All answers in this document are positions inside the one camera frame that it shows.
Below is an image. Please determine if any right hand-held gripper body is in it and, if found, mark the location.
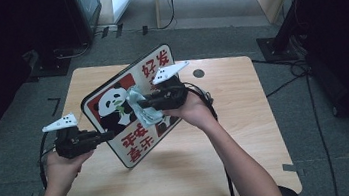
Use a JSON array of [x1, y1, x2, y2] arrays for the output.
[[149, 60, 196, 112]]

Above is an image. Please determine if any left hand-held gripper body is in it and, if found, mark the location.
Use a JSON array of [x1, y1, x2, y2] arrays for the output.
[[40, 110, 100, 162]]

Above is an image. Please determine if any light blue cloth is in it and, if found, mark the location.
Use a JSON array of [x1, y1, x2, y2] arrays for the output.
[[125, 83, 167, 131]]

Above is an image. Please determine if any panda print board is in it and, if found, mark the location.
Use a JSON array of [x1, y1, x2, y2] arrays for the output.
[[74, 42, 188, 174]]

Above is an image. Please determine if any person's left hand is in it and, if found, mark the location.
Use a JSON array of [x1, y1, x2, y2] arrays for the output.
[[43, 146, 99, 195]]

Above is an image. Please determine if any person's right hand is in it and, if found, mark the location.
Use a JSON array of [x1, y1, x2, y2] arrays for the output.
[[160, 87, 219, 136]]

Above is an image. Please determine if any black flat floor base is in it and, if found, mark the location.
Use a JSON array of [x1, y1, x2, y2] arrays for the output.
[[27, 44, 75, 80]]

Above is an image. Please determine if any black monitor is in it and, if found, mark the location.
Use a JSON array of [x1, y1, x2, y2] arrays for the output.
[[63, 0, 107, 48]]

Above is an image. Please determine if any black stand with base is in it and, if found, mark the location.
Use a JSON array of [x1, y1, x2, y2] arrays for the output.
[[250, 0, 325, 65]]

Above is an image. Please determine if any grey table cable grommet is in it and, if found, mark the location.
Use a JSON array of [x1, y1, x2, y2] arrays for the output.
[[192, 68, 206, 79]]

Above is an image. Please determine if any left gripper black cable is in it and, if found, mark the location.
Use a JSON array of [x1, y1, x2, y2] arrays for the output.
[[34, 130, 65, 191]]

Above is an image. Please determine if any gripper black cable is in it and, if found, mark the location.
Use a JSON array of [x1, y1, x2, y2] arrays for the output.
[[182, 77, 237, 196], [34, 130, 65, 191]]

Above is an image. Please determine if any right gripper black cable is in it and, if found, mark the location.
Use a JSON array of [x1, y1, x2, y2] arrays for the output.
[[182, 77, 237, 196]]

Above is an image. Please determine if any black hanging cable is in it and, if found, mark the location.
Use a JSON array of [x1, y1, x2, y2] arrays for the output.
[[153, 0, 180, 31]]

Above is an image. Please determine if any thin black floor cable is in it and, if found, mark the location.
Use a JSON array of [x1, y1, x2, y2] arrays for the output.
[[53, 42, 93, 61]]

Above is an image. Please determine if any long black floor cable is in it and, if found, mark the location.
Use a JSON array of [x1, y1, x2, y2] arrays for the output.
[[303, 69, 340, 196]]

